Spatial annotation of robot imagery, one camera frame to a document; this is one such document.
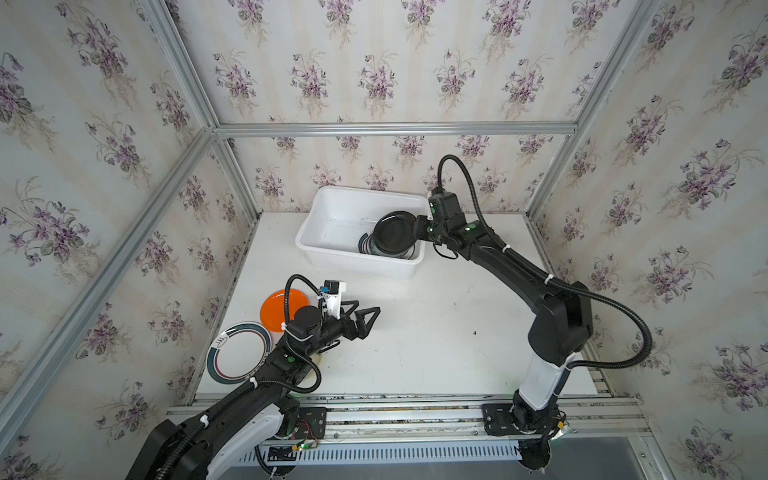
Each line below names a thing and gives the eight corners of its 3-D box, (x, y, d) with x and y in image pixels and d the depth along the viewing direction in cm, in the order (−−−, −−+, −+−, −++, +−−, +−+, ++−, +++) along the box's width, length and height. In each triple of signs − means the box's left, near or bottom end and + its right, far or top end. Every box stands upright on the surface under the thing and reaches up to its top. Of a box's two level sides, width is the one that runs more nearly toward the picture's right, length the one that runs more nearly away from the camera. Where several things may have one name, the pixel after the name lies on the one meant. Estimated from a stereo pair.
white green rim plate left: (200, 383, 82) (195, 380, 79) (222, 326, 92) (218, 322, 90) (261, 383, 82) (258, 380, 80) (275, 326, 93) (273, 322, 90)
